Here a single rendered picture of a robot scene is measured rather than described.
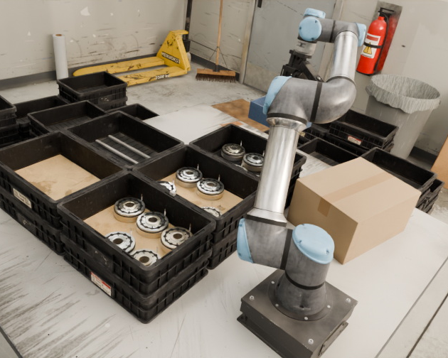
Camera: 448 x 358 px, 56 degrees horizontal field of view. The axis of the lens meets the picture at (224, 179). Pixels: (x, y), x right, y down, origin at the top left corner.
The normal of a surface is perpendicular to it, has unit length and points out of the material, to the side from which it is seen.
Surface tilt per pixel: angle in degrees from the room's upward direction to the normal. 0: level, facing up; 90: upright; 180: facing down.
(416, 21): 90
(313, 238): 5
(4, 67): 90
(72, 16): 90
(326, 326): 2
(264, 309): 2
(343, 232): 90
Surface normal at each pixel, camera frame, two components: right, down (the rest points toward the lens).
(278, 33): -0.67, 0.33
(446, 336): 0.12, -0.83
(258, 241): -0.15, -0.09
